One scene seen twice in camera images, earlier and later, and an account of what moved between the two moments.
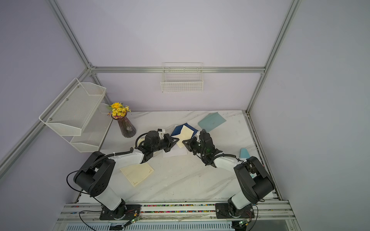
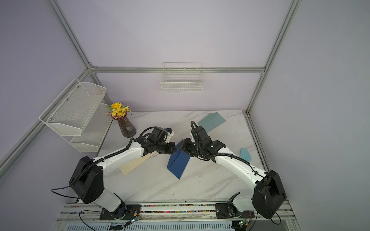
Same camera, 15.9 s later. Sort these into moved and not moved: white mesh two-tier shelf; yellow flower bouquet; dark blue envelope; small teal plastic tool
Moved: dark blue envelope
Not moved: yellow flower bouquet; small teal plastic tool; white mesh two-tier shelf
